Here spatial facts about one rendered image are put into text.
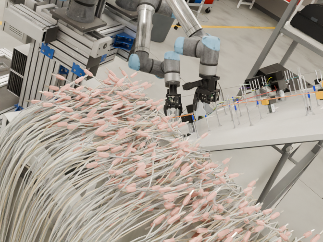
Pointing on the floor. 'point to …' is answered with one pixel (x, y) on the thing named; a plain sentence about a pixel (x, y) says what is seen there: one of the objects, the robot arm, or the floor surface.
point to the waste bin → (160, 27)
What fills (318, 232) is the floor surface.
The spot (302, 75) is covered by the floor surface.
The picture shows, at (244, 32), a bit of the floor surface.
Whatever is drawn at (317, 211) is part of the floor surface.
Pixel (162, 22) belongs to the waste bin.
